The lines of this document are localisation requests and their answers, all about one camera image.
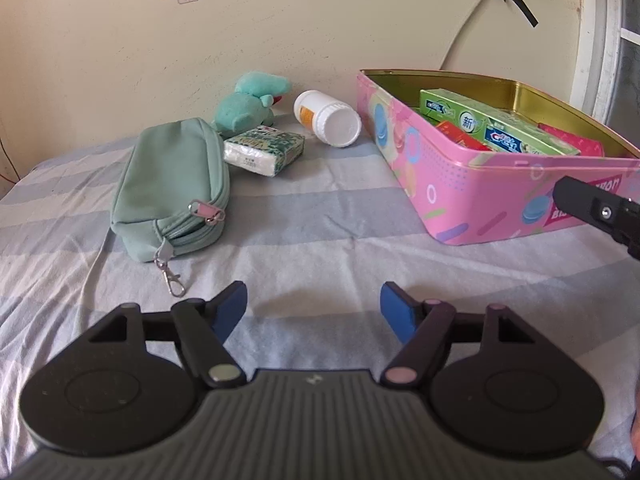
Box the mint green pouch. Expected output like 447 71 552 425
108 116 232 299

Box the green toothpaste box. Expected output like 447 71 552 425
419 89 580 156

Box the teal plush toy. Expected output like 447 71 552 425
212 72 292 139

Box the green patterned tissue pack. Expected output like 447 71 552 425
224 126 305 177

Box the red cigarette box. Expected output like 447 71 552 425
436 120 490 152

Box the white pill bottle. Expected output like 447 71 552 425
294 90 362 148

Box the thin wall wire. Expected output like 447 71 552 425
0 136 22 183

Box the striped bed sheet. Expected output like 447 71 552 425
1 138 639 474

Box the white power cable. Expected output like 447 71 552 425
438 0 501 73

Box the window frame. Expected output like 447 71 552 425
570 0 640 145

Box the pink gold-lined tin box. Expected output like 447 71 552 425
357 70 639 245

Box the pink tissue packet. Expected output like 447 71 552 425
537 122 605 157

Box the person's right hand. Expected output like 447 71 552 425
629 401 640 474

